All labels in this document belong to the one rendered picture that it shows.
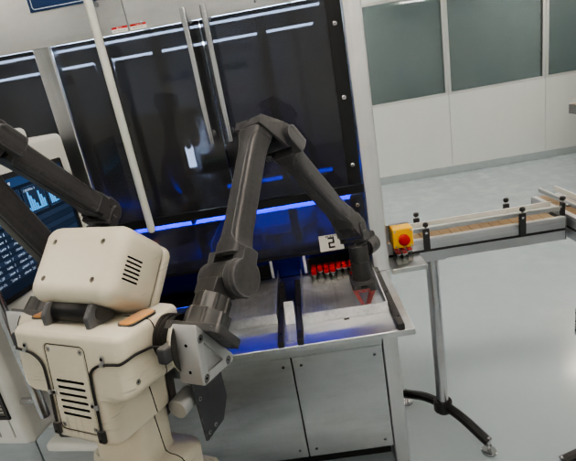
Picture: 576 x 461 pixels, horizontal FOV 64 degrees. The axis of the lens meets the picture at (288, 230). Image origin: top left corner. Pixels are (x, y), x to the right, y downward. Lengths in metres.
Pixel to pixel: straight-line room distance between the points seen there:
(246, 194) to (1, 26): 1.05
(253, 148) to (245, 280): 0.30
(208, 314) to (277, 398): 1.14
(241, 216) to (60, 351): 0.41
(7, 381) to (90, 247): 0.58
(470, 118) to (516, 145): 0.74
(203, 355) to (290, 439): 1.29
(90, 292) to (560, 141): 6.71
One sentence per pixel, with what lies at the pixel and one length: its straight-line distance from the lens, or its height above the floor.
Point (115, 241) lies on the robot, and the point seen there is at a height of 1.37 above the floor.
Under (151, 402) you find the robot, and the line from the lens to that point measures 1.01.
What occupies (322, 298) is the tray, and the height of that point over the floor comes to 0.88.
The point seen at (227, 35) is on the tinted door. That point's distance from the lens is 1.55.
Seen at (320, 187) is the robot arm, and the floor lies 1.31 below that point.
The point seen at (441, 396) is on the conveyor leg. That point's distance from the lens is 2.24.
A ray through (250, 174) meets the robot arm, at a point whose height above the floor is 1.41.
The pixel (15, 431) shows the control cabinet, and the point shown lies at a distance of 1.49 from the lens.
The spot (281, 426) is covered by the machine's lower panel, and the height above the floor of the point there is 0.26.
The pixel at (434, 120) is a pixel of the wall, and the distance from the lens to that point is 6.45.
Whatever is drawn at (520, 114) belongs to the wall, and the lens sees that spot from 6.85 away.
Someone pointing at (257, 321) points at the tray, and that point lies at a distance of 1.46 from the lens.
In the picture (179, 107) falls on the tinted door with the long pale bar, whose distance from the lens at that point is 1.58.
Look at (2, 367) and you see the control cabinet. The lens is 1.38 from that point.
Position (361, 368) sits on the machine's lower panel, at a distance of 1.89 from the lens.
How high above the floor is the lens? 1.59
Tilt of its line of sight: 18 degrees down
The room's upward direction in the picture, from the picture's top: 10 degrees counter-clockwise
